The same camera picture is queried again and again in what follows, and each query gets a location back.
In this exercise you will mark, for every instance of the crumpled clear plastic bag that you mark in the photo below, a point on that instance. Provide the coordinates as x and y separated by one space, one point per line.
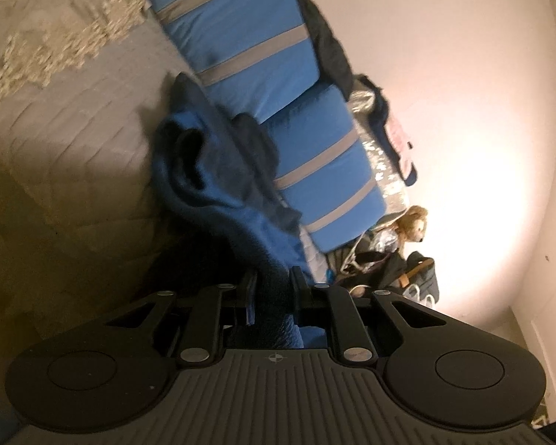
384 241

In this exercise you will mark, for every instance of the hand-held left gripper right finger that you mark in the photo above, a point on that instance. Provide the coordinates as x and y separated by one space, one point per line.
299 289

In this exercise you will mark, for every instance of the black garment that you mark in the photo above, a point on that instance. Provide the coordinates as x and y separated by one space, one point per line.
329 41

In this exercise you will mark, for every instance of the navy and pink garment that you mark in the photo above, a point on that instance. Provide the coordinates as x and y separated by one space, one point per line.
398 134

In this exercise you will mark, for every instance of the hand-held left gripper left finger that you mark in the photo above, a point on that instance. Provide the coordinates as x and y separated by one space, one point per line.
251 299

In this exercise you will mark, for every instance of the brown teddy bear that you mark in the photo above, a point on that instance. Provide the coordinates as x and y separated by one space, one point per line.
412 225

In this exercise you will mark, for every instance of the cream lace cloth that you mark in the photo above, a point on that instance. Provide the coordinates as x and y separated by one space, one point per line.
60 32

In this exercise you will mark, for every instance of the blue grey-striped cushion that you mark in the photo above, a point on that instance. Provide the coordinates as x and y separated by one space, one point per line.
241 23
324 167

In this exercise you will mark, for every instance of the silver floral pillow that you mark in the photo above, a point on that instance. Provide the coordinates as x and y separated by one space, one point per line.
384 171

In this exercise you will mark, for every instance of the blue fleece jacket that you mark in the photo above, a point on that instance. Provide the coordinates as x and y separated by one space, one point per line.
213 181

